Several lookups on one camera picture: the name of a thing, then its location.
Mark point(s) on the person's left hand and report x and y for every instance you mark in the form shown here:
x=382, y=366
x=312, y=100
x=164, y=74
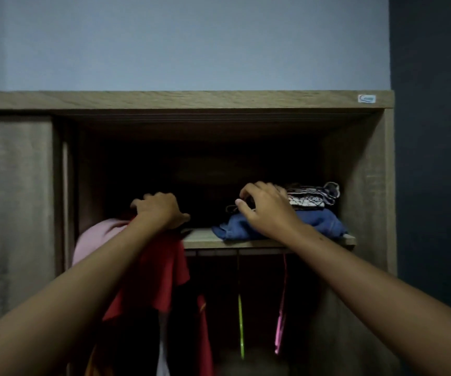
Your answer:
x=159, y=211

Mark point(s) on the person's right hand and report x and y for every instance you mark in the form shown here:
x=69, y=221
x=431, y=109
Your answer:
x=268, y=211

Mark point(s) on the blue jeans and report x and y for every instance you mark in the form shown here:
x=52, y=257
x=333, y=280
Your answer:
x=233, y=229

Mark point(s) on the black white patterned clothes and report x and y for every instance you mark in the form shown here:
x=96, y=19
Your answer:
x=311, y=197

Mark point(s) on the red polo shirt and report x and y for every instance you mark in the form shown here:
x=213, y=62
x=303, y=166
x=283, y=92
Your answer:
x=162, y=274

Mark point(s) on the pink polo shirt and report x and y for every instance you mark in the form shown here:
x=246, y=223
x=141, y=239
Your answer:
x=92, y=238

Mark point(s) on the pink plastic hanger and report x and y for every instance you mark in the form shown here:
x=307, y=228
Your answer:
x=282, y=309

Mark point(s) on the green plastic hanger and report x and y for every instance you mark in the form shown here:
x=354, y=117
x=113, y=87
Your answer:
x=241, y=325

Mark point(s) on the person's left forearm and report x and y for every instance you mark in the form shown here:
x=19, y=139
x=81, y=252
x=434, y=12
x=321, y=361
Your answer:
x=72, y=301

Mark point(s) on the person's right forearm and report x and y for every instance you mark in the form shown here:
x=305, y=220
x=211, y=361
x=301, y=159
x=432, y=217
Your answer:
x=385, y=301

